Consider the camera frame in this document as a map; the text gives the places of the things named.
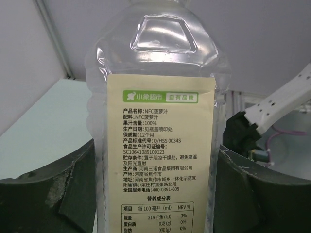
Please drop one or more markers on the square clear juice bottle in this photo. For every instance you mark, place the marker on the square clear juice bottle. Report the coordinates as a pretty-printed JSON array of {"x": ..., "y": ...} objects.
[{"x": 157, "y": 116}]

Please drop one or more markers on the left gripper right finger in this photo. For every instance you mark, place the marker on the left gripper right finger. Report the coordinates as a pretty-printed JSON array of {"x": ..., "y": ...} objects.
[{"x": 251, "y": 198}]

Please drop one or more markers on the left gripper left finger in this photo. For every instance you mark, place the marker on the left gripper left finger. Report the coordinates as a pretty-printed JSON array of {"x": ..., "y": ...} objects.
[{"x": 56, "y": 198}]

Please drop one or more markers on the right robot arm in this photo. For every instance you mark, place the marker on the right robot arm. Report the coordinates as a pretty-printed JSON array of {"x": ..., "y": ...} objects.
[{"x": 246, "y": 127}]

